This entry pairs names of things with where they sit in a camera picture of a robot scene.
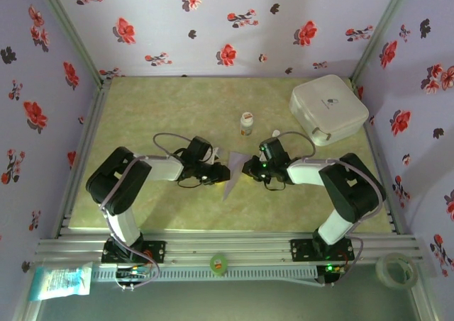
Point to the aluminium side rail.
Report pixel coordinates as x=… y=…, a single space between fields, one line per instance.
x=84 y=158
x=376 y=158

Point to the white pill bottle orange label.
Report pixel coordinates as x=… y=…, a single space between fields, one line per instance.
x=247 y=122

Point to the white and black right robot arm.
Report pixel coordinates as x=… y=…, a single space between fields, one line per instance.
x=305 y=172

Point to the aluminium corner post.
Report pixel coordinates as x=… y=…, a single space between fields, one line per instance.
x=381 y=34
x=26 y=310
x=71 y=34
x=427 y=299

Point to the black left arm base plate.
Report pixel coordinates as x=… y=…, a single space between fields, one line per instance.
x=156 y=252

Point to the green round sticker roll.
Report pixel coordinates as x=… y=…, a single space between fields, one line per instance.
x=218 y=264

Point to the lilac cloth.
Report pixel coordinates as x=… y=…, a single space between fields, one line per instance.
x=234 y=165

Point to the clear adhesive tape roll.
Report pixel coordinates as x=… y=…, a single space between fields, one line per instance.
x=381 y=271

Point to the blue wet wipes packet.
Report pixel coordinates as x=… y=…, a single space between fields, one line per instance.
x=60 y=282

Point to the long aluminium mounting rail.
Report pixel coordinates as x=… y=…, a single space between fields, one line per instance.
x=230 y=244

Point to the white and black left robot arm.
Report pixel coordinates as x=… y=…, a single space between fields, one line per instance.
x=163 y=168

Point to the small white bottle red cap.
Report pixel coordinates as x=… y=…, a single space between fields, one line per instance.
x=276 y=132

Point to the translucent white plastic storage box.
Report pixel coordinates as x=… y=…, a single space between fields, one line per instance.
x=330 y=98

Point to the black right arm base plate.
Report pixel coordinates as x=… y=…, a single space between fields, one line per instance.
x=301 y=250

